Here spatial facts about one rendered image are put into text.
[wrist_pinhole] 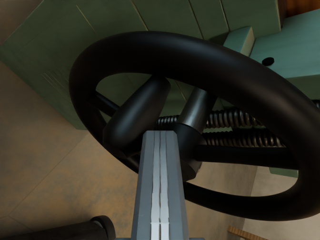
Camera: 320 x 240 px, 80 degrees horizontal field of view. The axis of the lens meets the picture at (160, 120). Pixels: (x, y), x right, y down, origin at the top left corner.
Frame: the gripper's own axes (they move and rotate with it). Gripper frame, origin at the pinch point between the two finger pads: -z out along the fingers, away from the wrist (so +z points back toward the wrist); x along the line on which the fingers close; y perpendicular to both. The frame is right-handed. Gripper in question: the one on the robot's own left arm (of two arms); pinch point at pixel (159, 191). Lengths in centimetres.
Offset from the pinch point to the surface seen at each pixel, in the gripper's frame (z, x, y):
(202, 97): -16.7, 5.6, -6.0
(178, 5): -27.0, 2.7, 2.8
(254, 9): -22.4, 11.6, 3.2
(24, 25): -48, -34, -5
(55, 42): -44, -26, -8
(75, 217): -38, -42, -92
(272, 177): -189, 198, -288
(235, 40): -20.4, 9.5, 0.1
